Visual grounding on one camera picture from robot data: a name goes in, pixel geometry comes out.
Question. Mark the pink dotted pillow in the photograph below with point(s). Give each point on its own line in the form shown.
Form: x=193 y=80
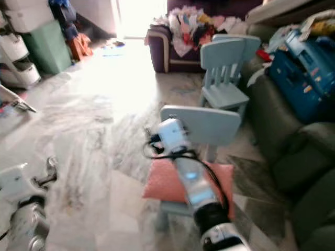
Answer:
x=165 y=185

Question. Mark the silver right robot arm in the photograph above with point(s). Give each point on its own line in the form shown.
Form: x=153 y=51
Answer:
x=196 y=188

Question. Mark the purple sofa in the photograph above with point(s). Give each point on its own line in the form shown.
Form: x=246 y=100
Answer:
x=159 y=52

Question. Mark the green leather sofa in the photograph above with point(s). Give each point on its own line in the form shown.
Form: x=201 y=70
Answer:
x=298 y=157

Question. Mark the light blue kids chair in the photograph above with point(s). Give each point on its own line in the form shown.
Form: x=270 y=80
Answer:
x=222 y=68
x=214 y=125

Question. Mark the white storage drawer unit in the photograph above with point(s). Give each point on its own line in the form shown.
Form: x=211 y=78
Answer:
x=18 y=60

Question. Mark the green plastic bin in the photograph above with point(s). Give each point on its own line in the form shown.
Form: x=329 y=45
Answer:
x=49 y=48

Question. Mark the orange bag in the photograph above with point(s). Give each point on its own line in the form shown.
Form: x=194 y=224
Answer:
x=79 y=46

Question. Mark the pile of colourful clothes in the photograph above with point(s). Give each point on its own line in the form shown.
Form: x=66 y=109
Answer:
x=193 y=26

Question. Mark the small red toy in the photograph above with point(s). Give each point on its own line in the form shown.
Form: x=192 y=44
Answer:
x=264 y=54

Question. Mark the dark blue garment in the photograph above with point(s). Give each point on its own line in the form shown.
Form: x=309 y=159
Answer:
x=64 y=18

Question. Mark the white plastic box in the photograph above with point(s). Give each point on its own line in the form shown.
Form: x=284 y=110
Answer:
x=31 y=13

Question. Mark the beige padded board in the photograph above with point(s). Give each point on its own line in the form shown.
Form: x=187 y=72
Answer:
x=288 y=11

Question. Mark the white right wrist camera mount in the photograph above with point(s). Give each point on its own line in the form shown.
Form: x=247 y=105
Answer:
x=174 y=135

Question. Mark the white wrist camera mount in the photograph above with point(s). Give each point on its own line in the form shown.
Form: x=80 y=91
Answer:
x=174 y=135
x=18 y=183

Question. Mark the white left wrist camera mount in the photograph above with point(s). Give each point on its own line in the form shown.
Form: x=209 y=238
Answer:
x=18 y=183

